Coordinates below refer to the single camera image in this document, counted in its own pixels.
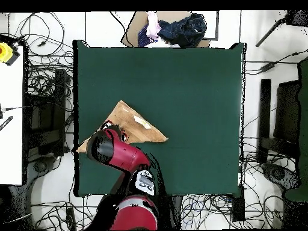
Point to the orange terry towel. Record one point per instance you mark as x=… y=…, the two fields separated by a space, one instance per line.
x=139 y=130

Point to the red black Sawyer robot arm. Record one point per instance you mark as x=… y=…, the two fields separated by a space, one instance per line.
x=125 y=154

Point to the black equipment stand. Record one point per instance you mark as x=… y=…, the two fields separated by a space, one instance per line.
x=45 y=115

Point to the dark green table cloth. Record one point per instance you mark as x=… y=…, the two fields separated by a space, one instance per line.
x=168 y=79

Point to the purple dotted cloth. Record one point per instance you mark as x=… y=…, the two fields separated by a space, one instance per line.
x=144 y=38

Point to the white table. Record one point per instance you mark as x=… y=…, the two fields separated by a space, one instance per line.
x=10 y=132

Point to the brown cardboard box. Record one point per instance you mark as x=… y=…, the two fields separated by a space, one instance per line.
x=134 y=28

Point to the black power strip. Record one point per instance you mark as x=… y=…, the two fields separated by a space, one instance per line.
x=71 y=217
x=238 y=207

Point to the pink cloth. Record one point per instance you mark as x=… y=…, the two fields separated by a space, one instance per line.
x=152 y=26

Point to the dark blue jeans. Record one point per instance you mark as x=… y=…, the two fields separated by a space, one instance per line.
x=185 y=30

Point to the yellow emergency stop button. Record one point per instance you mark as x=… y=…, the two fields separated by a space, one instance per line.
x=6 y=51

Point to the black power brick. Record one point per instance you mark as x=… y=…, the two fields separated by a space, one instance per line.
x=267 y=67

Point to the dark round device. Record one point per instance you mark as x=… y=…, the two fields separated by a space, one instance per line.
x=279 y=174

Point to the black monitor stand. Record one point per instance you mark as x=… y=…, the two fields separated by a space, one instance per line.
x=287 y=110

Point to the black tripod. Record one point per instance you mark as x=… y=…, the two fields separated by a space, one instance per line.
x=296 y=18

